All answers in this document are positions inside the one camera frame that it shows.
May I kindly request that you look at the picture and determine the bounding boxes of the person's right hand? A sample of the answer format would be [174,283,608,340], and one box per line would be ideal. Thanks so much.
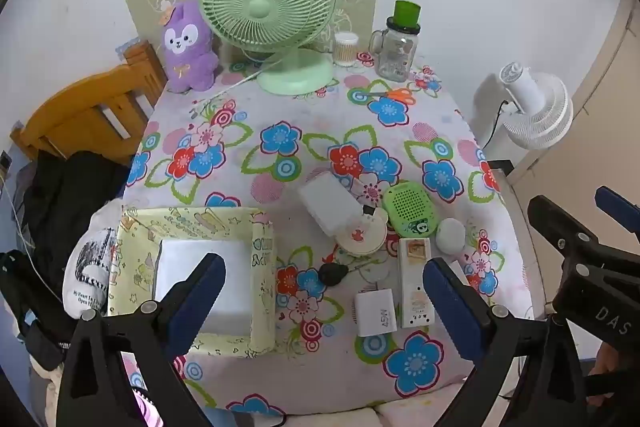
[587,342,623,408]

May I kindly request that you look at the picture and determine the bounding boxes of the black fan cable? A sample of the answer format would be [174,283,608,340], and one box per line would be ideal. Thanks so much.
[482,99,506,148]

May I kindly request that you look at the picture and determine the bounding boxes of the green perforated speaker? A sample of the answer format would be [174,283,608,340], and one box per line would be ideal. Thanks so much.
[382,182,441,239]

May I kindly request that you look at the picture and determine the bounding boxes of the black backpack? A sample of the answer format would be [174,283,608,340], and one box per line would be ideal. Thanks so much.
[0,249,68,370]

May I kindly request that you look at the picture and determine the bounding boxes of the yellow printed storage box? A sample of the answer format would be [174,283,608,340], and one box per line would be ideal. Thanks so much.
[106,206,278,357]

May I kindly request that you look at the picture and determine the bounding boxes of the black clothing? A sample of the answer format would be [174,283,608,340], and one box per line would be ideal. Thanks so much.
[20,149,133,303]

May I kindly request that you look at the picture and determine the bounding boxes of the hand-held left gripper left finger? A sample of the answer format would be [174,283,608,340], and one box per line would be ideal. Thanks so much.
[56,252,227,427]

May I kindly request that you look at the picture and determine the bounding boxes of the glass mug with green lid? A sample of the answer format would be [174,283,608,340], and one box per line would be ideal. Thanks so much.
[369,0,422,82]

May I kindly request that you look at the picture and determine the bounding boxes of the black car key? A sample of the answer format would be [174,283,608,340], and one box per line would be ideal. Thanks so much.
[319,262,351,288]

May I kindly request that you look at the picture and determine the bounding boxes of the white fan cable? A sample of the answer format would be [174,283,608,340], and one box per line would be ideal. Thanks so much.
[192,57,281,118]

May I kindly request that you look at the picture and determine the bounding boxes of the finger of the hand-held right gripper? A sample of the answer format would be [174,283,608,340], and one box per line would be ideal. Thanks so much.
[527,194,640,270]
[595,186,640,223]

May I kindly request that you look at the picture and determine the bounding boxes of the white charger adapter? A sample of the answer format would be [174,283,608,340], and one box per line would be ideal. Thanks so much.
[354,288,399,337]

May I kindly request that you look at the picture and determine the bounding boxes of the white round object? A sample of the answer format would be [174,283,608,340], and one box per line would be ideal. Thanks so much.
[435,218,467,254]

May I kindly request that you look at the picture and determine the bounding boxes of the white printed tote bag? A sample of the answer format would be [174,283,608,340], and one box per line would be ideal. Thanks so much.
[62,202,126,320]

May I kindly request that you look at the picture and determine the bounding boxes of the round bear compact mirror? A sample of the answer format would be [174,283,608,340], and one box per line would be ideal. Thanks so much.
[334,205,388,258]

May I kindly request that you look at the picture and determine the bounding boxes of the purple plush toy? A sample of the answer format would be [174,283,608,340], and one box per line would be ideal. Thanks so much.
[160,0,221,94]

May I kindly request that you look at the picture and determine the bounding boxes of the floral tablecloth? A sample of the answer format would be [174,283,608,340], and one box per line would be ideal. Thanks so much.
[120,52,548,418]

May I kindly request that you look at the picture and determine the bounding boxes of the cotton swab container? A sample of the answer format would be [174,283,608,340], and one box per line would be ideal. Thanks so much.
[334,32,361,68]

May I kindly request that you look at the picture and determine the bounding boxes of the green desk fan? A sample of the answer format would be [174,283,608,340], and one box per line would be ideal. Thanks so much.
[201,0,337,96]

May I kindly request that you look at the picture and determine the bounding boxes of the white rectangular box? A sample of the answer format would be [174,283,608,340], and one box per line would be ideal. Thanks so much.
[298,172,364,238]

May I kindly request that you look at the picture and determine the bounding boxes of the wooden chair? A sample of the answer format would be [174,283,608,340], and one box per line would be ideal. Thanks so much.
[10,39,168,168]

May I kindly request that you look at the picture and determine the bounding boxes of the orange handled scissors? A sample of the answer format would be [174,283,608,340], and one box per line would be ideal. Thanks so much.
[364,88,413,104]

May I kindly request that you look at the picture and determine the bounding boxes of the long white box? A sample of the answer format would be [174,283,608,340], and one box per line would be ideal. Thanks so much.
[397,237,435,329]

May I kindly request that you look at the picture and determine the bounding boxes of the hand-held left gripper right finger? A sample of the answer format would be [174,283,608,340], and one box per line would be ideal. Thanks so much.
[422,257,590,427]

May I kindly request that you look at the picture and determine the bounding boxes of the white floor fan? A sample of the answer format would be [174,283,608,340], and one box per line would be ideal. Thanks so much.
[492,62,574,151]

